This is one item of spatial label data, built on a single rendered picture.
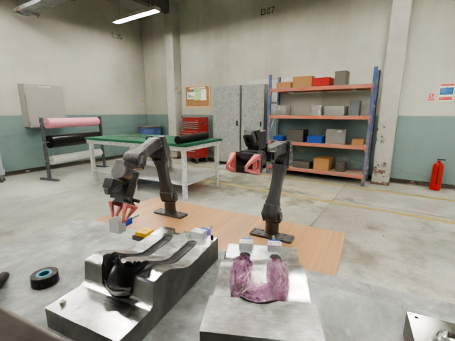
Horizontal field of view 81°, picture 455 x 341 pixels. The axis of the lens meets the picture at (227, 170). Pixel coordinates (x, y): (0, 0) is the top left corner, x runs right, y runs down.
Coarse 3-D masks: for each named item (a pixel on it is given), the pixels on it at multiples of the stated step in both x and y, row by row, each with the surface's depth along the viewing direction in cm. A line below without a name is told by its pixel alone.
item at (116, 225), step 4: (116, 216) 106; (132, 216) 111; (136, 216) 113; (108, 220) 103; (112, 220) 102; (116, 220) 102; (120, 220) 102; (128, 220) 106; (132, 220) 109; (112, 224) 103; (116, 224) 102; (120, 224) 102; (124, 224) 104; (128, 224) 107; (112, 228) 103; (116, 228) 102; (120, 228) 103; (124, 228) 104; (112, 232) 104; (116, 232) 103; (120, 232) 103
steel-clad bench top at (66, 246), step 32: (64, 224) 138; (96, 224) 138; (0, 256) 107; (32, 256) 107; (64, 256) 107; (64, 288) 88; (192, 288) 88; (320, 288) 88; (352, 288) 88; (384, 288) 88; (32, 320) 74; (160, 320) 74; (192, 320) 74; (320, 320) 74; (352, 320) 74; (384, 320) 74; (448, 320) 74
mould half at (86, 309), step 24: (144, 240) 102; (216, 240) 103; (96, 264) 78; (168, 264) 83; (192, 264) 88; (96, 288) 78; (144, 288) 71; (168, 288) 76; (48, 312) 70; (72, 312) 69; (96, 312) 69; (120, 312) 69; (144, 312) 69; (168, 312) 77; (72, 336) 68; (96, 336) 63; (120, 336) 62; (144, 336) 68
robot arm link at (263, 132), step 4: (260, 132) 94; (264, 132) 95; (260, 136) 94; (264, 136) 95; (260, 140) 94; (264, 140) 95; (260, 144) 95; (264, 144) 96; (268, 152) 100; (272, 152) 101; (276, 152) 103; (268, 156) 100; (272, 156) 101; (276, 156) 104; (268, 160) 101
